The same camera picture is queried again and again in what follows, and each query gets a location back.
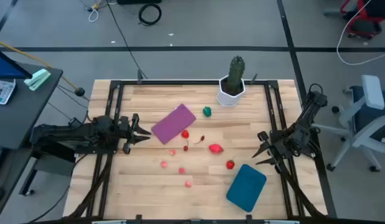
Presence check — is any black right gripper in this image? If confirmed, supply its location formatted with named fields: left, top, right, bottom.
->
left=252, top=129, right=295, bottom=174

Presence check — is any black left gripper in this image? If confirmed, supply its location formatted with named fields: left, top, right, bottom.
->
left=116, top=113, right=152, bottom=155

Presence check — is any large pinkish red toy fruit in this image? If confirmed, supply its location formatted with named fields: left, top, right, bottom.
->
left=208, top=143, right=225, bottom=155

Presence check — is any teal tupperware container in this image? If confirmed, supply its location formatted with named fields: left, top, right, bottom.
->
left=226, top=164, right=268, bottom=213

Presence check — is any purple flat container lid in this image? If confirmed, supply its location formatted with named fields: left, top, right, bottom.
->
left=151, top=103, right=197, bottom=145

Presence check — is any white hexagonal plant pot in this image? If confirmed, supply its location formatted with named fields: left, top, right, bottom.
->
left=216, top=75, right=247, bottom=108

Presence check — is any green cactus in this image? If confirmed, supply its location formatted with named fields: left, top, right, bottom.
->
left=226, top=55, right=246, bottom=93

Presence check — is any mint green stapler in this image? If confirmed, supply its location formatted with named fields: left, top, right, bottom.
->
left=23, top=68, right=52, bottom=91

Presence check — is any black office desk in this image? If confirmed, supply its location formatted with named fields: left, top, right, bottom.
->
left=0, top=62, right=64, bottom=150

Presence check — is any white and blue office chair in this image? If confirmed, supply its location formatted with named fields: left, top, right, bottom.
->
left=312, top=74, right=385, bottom=173

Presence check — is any black floor box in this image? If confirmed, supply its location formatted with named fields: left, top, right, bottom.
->
left=116, top=0, right=163, bottom=5

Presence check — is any grey desk calculator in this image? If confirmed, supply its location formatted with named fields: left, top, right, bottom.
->
left=0, top=78, right=17, bottom=105

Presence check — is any blue screen desk monitor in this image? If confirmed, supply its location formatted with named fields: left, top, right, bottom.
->
left=0, top=46, right=34, bottom=80

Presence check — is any red and black chair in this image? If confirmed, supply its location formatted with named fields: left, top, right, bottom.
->
left=323, top=0, right=385, bottom=40

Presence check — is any black metal table frame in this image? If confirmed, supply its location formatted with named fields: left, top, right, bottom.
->
left=67, top=79, right=338, bottom=224

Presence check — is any thin black floor cable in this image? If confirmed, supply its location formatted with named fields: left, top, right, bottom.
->
left=105, top=0, right=148, bottom=80

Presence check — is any black coiled floor cable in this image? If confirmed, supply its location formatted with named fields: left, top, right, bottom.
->
left=138, top=2, right=163, bottom=26

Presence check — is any white floor cable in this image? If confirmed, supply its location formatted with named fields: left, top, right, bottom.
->
left=336, top=0, right=385, bottom=66

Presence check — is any white cable with yellow plug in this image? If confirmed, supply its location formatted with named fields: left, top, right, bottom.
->
left=86, top=0, right=118, bottom=23

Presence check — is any yellow floor cable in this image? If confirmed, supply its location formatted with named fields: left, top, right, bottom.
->
left=0, top=39, right=80, bottom=91

